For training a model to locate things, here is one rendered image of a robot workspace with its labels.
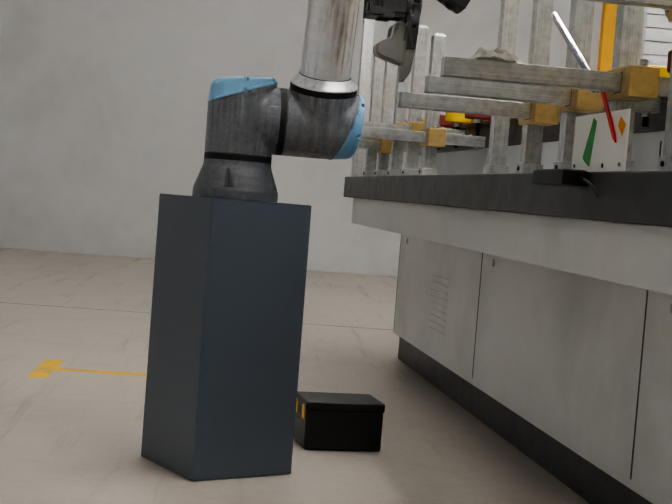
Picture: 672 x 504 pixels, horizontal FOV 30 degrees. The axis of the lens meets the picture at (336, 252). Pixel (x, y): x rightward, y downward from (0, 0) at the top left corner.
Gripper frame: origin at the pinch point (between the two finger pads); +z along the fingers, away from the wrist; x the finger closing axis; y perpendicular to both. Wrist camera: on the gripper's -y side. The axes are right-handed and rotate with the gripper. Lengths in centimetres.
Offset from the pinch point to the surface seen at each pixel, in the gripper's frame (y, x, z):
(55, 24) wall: 128, -814, -95
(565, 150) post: -36.0, -27.3, 8.5
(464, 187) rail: -33, -92, 16
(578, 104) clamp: -35.3, -20.1, 0.5
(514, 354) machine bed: -57, -121, 58
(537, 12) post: -36, -52, -20
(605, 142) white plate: -35.0, -3.6, 7.8
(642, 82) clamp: -37.1, 5.0, -1.7
